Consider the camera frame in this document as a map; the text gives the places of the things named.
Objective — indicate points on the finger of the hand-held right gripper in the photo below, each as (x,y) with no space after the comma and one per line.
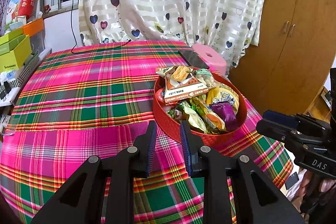
(281,117)
(275,130)

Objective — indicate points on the red lid jelly cup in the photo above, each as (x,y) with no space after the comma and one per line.
(159,96)

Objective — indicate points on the black white patterned box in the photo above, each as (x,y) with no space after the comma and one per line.
(25,70)

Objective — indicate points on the white orange cracker packet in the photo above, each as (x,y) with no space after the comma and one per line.
(181,90)

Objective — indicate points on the colourful printed box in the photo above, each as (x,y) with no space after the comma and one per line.
(13,3)

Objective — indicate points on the round red plastic basket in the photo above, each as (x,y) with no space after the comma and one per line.
(210,138)

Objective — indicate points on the clear plastic storage box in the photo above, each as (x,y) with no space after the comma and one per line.
(38,43)

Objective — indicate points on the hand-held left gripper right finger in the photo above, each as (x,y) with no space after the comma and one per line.
(185,150)

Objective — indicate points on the black smartphone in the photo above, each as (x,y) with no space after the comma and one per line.
(193,59)

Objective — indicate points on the yellow snack packet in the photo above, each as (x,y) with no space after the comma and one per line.
(223,92)

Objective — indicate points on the purple snack packet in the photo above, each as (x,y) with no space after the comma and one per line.
(223,113)

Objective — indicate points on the pink plastic stool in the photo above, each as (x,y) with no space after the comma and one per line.
(212,54)

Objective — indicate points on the deep lime green box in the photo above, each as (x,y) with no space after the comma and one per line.
(15,56)

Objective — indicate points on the flat lime green box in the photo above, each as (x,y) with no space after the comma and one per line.
(10,37)

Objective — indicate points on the green snack packet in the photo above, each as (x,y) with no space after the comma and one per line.
(175,112)

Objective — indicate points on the mint green peanut packet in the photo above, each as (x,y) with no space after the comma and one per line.
(206,77)

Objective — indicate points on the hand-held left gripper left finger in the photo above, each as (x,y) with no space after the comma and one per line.
(151,150)

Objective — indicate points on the wooden wardrobe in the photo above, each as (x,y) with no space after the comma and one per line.
(294,29)

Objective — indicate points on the orange box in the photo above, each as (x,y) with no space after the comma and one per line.
(32,27)

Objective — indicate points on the person's right hand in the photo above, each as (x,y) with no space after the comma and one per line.
(305,182)

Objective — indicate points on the pink plaid tablecloth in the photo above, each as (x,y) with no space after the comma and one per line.
(78,108)

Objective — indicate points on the small mint white box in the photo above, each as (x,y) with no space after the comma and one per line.
(17,23)

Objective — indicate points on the gold cheese print snack bar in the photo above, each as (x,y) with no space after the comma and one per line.
(214,120)

